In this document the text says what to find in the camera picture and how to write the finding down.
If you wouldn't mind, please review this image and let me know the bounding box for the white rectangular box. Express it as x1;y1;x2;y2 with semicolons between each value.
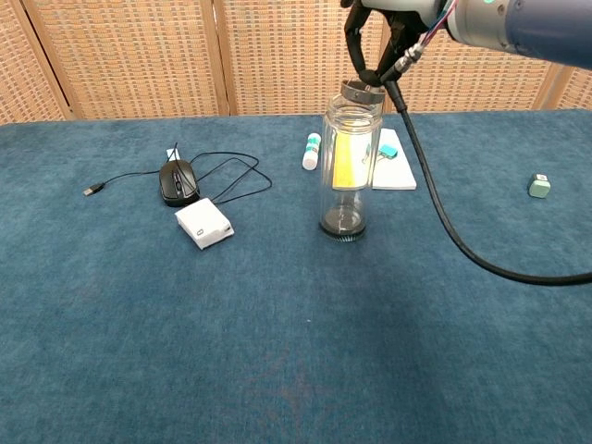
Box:
174;197;236;252

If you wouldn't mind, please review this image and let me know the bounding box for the yellow white notebook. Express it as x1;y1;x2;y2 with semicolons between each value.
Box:
331;128;418;192

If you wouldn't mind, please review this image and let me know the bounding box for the black computer mouse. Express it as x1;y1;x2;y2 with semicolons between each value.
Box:
158;158;202;208

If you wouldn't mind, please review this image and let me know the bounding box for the clear glass jar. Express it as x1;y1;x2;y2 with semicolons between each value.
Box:
317;93;385;243

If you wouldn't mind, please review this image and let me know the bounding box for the small green cube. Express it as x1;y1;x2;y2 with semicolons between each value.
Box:
526;173;552;200

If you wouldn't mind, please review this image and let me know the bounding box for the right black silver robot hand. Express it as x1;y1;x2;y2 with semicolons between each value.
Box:
343;0;457;89

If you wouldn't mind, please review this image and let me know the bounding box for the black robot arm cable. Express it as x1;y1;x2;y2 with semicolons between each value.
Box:
377;43;592;287

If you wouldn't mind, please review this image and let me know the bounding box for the blue fabric table mat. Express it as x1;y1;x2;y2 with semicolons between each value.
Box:
0;107;592;444

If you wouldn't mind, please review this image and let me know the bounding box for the round metal lid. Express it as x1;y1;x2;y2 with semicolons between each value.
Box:
340;79;387;105

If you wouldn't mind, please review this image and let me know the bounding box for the black mouse USB cable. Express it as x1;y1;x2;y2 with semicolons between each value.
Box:
82;152;274;207

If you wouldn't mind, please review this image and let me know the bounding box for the woven wooden folding screen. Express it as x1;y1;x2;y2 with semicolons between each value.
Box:
0;0;592;126

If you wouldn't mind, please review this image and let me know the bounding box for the teal binder clip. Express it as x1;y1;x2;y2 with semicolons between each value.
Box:
366;143;400;161

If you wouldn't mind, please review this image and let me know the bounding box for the white green glue stick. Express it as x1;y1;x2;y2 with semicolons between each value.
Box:
301;132;322;171

